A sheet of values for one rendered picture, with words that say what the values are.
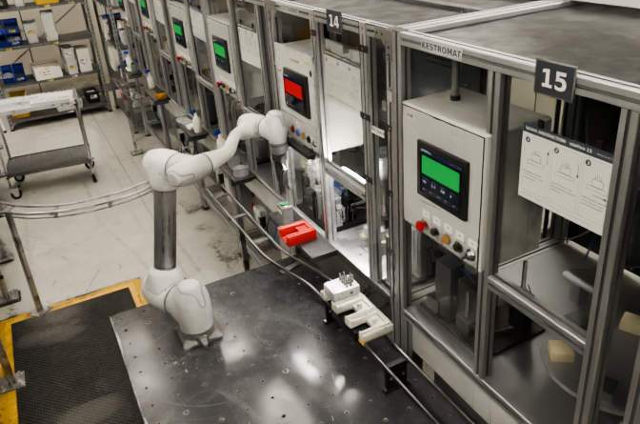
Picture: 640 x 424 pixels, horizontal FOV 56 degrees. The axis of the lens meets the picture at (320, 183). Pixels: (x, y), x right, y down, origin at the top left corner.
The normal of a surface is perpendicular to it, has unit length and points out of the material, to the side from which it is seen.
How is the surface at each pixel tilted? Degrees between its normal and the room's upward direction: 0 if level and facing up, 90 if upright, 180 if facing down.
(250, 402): 0
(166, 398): 0
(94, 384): 0
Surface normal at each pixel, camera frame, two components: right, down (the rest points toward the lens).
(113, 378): -0.07, -0.90
